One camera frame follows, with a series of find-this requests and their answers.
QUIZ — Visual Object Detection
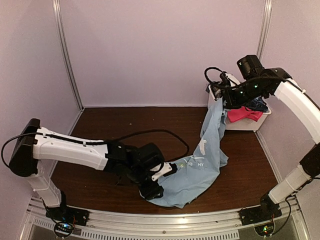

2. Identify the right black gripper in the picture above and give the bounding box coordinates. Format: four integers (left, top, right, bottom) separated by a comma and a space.
219, 79, 268, 109

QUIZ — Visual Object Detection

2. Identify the light blue printed t-shirt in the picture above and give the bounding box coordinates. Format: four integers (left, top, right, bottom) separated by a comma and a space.
149, 99, 229, 209

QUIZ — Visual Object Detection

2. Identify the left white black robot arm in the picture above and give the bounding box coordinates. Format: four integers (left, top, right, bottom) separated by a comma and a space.
8, 118, 174, 222

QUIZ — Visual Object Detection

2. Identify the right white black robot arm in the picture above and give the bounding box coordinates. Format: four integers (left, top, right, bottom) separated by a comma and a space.
220, 55, 320, 221

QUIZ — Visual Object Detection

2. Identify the white plastic laundry basket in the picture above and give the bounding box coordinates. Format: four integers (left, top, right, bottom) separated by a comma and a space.
206, 83, 273, 133

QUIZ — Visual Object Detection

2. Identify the dark plaid shirt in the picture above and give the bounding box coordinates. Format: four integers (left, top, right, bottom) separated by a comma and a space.
205, 80, 224, 101

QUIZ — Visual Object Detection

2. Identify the pink garment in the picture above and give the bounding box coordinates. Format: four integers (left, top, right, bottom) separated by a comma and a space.
227, 106, 263, 123

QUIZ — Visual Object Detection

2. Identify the navy blue garment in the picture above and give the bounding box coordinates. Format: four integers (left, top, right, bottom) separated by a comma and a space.
244, 97, 269, 113

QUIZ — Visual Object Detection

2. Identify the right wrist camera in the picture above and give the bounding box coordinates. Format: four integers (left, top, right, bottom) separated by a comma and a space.
219, 72, 241, 87

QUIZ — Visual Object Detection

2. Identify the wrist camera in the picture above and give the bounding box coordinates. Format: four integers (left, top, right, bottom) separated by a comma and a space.
219, 72, 241, 87
150, 162, 178, 182

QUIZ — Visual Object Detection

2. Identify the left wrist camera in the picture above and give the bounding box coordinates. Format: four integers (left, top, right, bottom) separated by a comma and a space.
150, 162, 178, 182

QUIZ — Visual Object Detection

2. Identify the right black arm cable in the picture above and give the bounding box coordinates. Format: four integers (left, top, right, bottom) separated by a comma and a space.
204, 66, 238, 91

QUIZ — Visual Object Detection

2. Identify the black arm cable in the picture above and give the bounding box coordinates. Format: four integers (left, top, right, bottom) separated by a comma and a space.
204, 66, 238, 91
104, 129, 190, 163

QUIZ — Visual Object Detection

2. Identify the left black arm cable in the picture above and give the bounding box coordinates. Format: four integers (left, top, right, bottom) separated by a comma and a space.
104, 129, 190, 163

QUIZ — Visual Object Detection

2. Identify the front aluminium frame rail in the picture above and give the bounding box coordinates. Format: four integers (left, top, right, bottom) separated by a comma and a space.
18, 197, 310, 240

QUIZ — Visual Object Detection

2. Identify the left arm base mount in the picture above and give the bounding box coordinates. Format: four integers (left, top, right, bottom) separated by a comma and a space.
45, 206, 90, 238

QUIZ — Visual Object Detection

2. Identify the right aluminium frame post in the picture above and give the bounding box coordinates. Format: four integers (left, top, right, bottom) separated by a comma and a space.
256, 0, 273, 60

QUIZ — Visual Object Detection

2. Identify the aluminium frame post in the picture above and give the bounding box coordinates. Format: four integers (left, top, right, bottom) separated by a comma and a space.
52, 0, 84, 111
256, 0, 273, 60

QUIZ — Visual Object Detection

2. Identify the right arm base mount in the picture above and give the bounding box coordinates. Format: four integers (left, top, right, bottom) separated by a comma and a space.
238, 205, 282, 238

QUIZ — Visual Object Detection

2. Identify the left aluminium frame post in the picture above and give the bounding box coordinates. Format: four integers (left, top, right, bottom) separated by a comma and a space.
52, 0, 84, 111

